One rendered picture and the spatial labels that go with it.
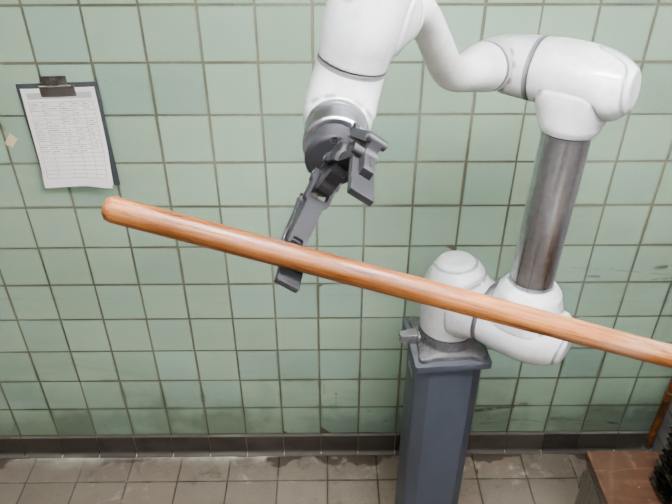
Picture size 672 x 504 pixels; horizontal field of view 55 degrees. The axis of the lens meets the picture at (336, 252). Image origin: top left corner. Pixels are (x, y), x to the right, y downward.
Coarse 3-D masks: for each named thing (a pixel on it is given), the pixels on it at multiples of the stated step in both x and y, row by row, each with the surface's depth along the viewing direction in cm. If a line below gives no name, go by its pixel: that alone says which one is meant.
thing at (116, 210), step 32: (128, 224) 70; (160, 224) 70; (192, 224) 71; (256, 256) 72; (288, 256) 73; (320, 256) 73; (384, 288) 75; (416, 288) 75; (448, 288) 76; (512, 320) 77; (544, 320) 78; (576, 320) 79; (640, 352) 80
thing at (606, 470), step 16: (592, 464) 194; (608, 464) 194; (624, 464) 194; (640, 464) 194; (656, 464) 194; (592, 480) 197; (608, 480) 189; (624, 480) 189; (640, 480) 189; (592, 496) 195; (608, 496) 185; (624, 496) 185; (640, 496) 185; (656, 496) 185
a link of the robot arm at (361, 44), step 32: (352, 0) 82; (384, 0) 82; (416, 0) 86; (352, 32) 84; (384, 32) 84; (416, 32) 90; (448, 32) 104; (352, 64) 87; (384, 64) 88; (448, 64) 110; (480, 64) 121
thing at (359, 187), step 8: (352, 160) 70; (352, 168) 69; (352, 176) 67; (360, 176) 68; (352, 184) 66; (360, 184) 67; (368, 184) 68; (352, 192) 66; (360, 192) 66; (368, 192) 67; (360, 200) 66; (368, 200) 66
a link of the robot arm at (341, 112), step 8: (320, 104) 88; (328, 104) 88; (336, 104) 87; (344, 104) 88; (352, 104) 89; (312, 112) 89; (320, 112) 86; (328, 112) 86; (336, 112) 85; (344, 112) 86; (352, 112) 87; (360, 112) 88; (312, 120) 86; (320, 120) 85; (328, 120) 85; (336, 120) 85; (344, 120) 85; (352, 120) 85; (360, 120) 87; (304, 128) 90; (312, 128) 86; (368, 128) 90; (304, 136) 86; (304, 144) 87; (304, 152) 88
